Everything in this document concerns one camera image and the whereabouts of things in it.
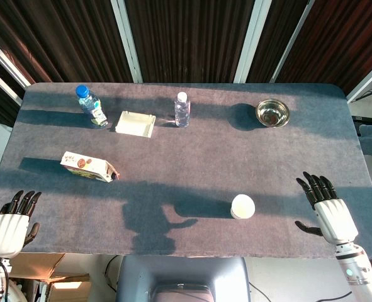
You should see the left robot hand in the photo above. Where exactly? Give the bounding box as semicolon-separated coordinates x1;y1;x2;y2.
0;190;42;259

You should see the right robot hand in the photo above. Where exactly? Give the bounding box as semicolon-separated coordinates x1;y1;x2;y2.
294;171;359;246

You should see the white paper cup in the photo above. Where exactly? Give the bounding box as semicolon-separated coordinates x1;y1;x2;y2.
230;194;256;220

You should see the brown cardboard box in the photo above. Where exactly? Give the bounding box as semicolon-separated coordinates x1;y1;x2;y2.
8;252;92;302

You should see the snack carton box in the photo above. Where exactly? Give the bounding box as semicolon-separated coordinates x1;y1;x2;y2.
59;150;121;183

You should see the stainless steel bowl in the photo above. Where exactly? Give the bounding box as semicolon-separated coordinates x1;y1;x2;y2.
256;99;291;128

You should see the blue cap labelled bottle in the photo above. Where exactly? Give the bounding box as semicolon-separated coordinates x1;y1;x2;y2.
75;85;109;128

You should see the blue grey table cloth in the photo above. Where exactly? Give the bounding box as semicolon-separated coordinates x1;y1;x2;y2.
0;82;372;259

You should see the grey robot torso base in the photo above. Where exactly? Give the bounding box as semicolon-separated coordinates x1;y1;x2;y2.
115;255;252;302

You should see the white rectangular plastic tray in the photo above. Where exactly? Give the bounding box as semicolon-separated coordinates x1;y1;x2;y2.
115;110;157;138

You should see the clear water bottle white cap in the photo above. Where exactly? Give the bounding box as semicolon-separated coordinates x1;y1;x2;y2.
174;91;191;128

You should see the black cable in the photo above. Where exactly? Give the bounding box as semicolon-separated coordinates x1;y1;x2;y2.
248;281;353;302

